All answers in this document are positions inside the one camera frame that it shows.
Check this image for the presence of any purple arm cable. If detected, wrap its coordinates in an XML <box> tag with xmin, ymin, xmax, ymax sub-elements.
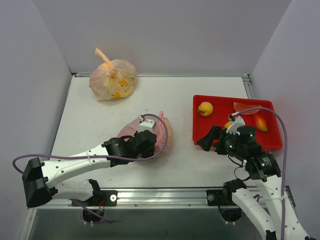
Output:
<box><xmin>12</xmin><ymin>113</ymin><xmax>169</xmax><ymax>176</ymax></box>
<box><xmin>233</xmin><ymin>107</ymin><xmax>288</xmax><ymax>240</ymax></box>

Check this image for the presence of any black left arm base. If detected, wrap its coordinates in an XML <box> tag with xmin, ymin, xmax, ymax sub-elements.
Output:
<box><xmin>70</xmin><ymin>179</ymin><xmax>119</xmax><ymax>226</ymax></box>

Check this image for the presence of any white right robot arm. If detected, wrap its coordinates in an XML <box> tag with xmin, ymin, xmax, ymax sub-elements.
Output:
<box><xmin>197</xmin><ymin>125</ymin><xmax>310</xmax><ymax>240</ymax></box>

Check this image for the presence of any small yellow lemon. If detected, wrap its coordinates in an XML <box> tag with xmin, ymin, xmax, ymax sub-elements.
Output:
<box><xmin>223</xmin><ymin>121</ymin><xmax>232</xmax><ymax>129</ymax></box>

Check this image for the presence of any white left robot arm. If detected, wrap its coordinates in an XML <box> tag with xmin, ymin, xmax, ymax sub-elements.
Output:
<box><xmin>22</xmin><ymin>130</ymin><xmax>156</xmax><ymax>208</ymax></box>

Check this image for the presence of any aluminium front rail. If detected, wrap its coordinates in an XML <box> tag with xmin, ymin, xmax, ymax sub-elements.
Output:
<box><xmin>35</xmin><ymin>187</ymin><xmax>222</xmax><ymax>209</ymax></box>

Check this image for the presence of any watermelon slice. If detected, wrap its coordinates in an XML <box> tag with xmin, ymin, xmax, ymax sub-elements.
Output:
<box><xmin>233</xmin><ymin>102</ymin><xmax>261</xmax><ymax>116</ymax></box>

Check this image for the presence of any red plastic tray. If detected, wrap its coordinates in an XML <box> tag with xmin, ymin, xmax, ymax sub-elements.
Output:
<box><xmin>192</xmin><ymin>95</ymin><xmax>283</xmax><ymax>152</ymax></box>

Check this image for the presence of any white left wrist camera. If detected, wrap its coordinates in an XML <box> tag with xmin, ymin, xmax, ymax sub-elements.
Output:
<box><xmin>137</xmin><ymin>115</ymin><xmax>157</xmax><ymax>133</ymax></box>

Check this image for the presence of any pink plastic bag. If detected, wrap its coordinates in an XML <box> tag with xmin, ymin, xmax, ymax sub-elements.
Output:
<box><xmin>117</xmin><ymin>111</ymin><xmax>174</xmax><ymax>153</ymax></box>

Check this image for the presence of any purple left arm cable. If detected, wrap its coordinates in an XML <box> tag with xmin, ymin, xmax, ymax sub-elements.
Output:
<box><xmin>12</xmin><ymin>113</ymin><xmax>169</xmax><ymax>176</ymax></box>

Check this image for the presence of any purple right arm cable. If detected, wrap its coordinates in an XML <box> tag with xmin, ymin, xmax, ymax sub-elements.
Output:
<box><xmin>233</xmin><ymin>107</ymin><xmax>288</xmax><ymax>240</ymax></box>

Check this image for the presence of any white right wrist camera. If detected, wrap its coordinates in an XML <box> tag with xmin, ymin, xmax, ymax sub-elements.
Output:
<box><xmin>226</xmin><ymin>112</ymin><xmax>245</xmax><ymax>135</ymax></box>

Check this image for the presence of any orange fruit with leaf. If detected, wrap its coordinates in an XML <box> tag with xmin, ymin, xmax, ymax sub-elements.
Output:
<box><xmin>196</xmin><ymin>101</ymin><xmax>214</xmax><ymax>117</ymax></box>

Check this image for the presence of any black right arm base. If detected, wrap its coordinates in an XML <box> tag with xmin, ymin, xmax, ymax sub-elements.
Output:
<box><xmin>206</xmin><ymin>179</ymin><xmax>247</xmax><ymax>225</ymax></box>

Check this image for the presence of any red yellow mango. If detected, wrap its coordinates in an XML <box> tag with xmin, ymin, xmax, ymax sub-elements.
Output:
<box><xmin>253</xmin><ymin>112</ymin><xmax>268</xmax><ymax>132</ymax></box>

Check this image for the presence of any orange plastic bag with fruit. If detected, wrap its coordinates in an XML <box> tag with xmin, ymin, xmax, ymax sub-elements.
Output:
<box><xmin>89</xmin><ymin>48</ymin><xmax>138</xmax><ymax>101</ymax></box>

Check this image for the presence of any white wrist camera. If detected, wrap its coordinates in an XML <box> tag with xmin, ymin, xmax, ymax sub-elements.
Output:
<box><xmin>226</xmin><ymin>112</ymin><xmax>245</xmax><ymax>135</ymax></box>
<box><xmin>137</xmin><ymin>115</ymin><xmax>157</xmax><ymax>133</ymax></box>

